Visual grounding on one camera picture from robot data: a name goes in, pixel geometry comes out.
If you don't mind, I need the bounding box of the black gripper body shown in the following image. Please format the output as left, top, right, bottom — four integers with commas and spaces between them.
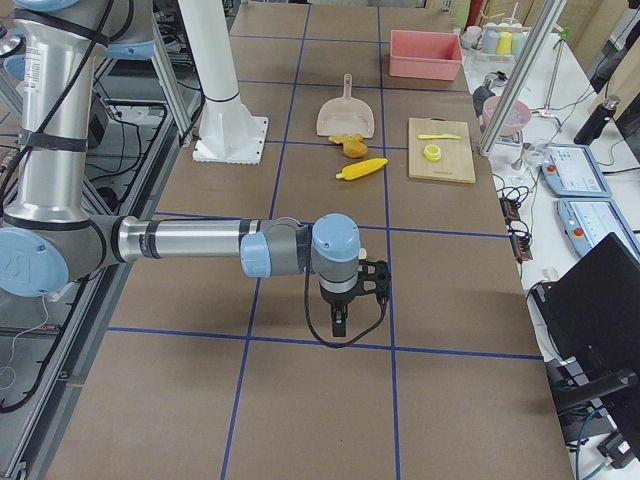
320, 260, 389, 306

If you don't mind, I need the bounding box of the yellow toy corn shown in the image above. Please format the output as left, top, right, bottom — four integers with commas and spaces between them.
335, 157, 388, 181

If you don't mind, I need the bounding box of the brown toy fried chicken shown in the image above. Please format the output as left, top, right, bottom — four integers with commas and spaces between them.
342, 137, 369, 159

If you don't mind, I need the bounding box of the beige plastic dustpan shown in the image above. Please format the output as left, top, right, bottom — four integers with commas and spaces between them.
316, 73, 375, 139

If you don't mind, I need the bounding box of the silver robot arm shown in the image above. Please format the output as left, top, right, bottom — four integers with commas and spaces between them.
1, 1, 391, 349

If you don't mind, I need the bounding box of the pink plastic bin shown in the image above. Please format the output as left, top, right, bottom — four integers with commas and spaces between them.
389, 30, 462, 81

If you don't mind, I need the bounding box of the yellow lemon slice toy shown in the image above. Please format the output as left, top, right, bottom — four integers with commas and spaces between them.
423, 144, 442, 162

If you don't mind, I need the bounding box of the wooden cutting board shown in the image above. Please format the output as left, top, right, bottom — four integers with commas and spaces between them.
408, 118, 476, 184

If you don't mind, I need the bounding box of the yellow plastic knife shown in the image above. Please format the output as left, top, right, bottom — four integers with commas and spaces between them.
417, 133, 462, 141

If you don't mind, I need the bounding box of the pink bowl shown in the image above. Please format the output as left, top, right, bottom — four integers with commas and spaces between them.
481, 95, 532, 137

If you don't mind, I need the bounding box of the lower blue teach pendant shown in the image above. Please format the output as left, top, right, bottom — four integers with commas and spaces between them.
556, 198, 639, 259

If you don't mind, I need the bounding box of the blue teach pendant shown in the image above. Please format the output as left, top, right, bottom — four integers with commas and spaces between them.
556, 198, 639, 259
540, 143, 612, 198

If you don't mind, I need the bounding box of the black laptop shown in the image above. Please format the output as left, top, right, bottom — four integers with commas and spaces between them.
530, 233, 639, 429

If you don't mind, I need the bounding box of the upper blue teach pendant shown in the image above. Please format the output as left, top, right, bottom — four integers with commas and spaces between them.
540, 143, 612, 198

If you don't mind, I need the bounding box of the black water bottle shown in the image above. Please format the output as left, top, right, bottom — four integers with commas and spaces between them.
573, 95, 621, 145

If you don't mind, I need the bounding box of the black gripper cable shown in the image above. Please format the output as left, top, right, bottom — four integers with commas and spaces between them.
302, 272, 389, 350

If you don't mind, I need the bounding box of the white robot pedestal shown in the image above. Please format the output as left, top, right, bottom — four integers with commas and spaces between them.
179, 0, 269, 165

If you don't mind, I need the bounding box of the aluminium frame post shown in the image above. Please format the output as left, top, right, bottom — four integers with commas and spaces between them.
478, 0, 567, 157

